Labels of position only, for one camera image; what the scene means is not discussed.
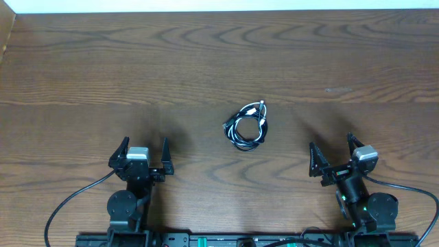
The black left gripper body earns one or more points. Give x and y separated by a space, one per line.
158 177

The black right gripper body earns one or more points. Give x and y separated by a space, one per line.
336 175

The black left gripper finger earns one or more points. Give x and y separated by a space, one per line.
166 160
121 151

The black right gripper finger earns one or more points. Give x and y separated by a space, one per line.
318 163
353 143

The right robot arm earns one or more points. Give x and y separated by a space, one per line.
373 214

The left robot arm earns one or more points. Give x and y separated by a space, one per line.
128 209

